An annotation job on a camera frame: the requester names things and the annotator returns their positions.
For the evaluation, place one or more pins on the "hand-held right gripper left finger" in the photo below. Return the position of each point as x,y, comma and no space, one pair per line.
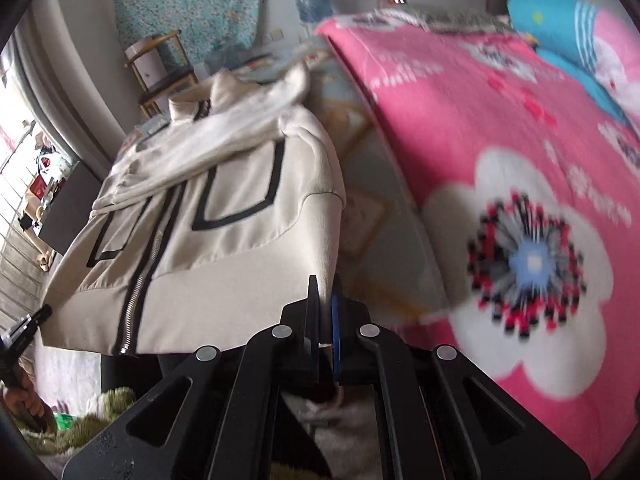
312,320

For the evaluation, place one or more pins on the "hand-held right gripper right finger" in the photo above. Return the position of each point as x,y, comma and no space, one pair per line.
336,340

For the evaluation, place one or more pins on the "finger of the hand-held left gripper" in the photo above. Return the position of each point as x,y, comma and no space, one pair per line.
37,320

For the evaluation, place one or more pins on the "beige jacket with black trim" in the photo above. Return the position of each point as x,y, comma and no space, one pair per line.
210,260

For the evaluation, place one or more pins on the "person's left hand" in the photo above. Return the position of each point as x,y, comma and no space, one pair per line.
27,407

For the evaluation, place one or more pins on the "metal railing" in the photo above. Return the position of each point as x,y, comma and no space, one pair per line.
15,240

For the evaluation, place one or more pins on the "beige fluffy cloth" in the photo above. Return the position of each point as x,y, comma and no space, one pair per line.
340,435

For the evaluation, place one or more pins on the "green fluffy garment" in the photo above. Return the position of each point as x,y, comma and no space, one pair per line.
95,420

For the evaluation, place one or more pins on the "black cabinet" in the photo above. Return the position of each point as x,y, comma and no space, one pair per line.
70,210

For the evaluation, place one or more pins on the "red box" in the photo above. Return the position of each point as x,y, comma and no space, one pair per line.
37,190

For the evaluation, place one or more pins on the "pink floral blanket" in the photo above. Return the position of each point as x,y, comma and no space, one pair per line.
450,135

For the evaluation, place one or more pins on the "grey curtain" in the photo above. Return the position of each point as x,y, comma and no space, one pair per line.
60,85

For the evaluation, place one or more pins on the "wooden chair with black seat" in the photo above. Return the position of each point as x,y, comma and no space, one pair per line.
167,82

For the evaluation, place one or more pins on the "white box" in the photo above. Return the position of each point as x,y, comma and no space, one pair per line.
145,67

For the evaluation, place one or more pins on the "blue water bottle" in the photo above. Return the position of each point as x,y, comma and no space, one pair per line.
311,0

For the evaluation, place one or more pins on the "grey lace cloth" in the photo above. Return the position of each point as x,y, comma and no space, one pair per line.
465,20

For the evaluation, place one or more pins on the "teal floral cloth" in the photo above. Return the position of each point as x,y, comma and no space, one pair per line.
190,5

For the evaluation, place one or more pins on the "blue pillow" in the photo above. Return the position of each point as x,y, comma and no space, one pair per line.
565,35

